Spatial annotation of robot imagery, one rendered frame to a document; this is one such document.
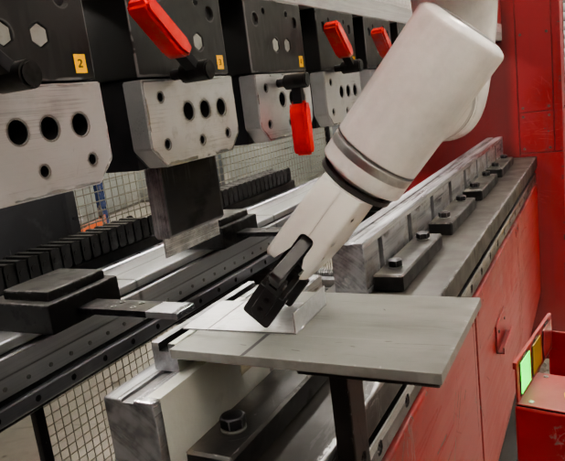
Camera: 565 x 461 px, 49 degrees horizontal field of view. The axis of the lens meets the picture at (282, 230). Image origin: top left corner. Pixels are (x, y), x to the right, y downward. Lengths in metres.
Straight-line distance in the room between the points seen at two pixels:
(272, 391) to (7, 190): 0.39
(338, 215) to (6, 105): 0.28
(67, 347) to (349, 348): 0.43
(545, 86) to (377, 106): 2.18
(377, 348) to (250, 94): 0.33
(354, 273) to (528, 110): 1.74
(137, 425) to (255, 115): 0.36
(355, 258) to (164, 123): 0.57
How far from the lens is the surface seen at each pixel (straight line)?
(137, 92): 0.56
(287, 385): 0.73
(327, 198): 0.55
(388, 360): 0.54
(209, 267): 1.12
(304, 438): 0.69
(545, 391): 0.97
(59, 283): 0.82
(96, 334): 0.91
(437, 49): 0.53
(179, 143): 0.59
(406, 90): 0.53
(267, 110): 0.74
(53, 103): 0.48
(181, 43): 0.55
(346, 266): 1.08
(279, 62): 0.79
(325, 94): 0.91
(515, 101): 2.71
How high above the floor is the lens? 1.22
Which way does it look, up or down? 12 degrees down
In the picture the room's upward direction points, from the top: 7 degrees counter-clockwise
